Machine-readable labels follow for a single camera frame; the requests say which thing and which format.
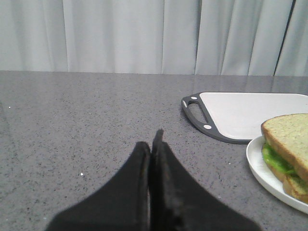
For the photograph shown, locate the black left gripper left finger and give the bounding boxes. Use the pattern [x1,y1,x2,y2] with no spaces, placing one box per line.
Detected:
[47,142,150,231]

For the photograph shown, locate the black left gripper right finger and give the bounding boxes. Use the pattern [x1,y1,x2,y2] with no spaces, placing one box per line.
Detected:
[149,129,260,231]

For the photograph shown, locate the green lettuce leaf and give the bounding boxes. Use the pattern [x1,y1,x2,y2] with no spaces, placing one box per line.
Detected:
[262,143,299,182]

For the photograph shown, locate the toasted bread slice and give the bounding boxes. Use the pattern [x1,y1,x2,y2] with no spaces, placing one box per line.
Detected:
[261,113,308,182]
[267,164,308,204]

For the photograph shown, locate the white round plate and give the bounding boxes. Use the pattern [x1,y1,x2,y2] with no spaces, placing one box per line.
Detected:
[246,136,308,214]

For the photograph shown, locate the white curtain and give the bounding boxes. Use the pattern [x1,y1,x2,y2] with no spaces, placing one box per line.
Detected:
[0,0,308,77]

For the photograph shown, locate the white cutting board grey handle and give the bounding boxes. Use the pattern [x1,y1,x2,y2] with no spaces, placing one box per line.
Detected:
[181,92,308,144]

